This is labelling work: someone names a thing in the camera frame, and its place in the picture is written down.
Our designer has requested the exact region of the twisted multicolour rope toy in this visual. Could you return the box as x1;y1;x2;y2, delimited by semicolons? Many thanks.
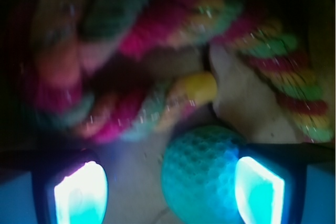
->
23;0;334;143

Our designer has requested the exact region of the green textured ball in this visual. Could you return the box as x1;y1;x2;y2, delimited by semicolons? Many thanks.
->
161;125;245;223

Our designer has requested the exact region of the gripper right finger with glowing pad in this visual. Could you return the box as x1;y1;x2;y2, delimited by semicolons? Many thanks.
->
235;143;335;223

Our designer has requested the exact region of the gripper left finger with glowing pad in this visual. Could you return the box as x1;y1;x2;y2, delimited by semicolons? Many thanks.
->
1;149;108;223

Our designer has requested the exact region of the yellow green sponge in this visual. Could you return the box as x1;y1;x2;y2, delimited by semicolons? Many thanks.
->
170;71;217;106

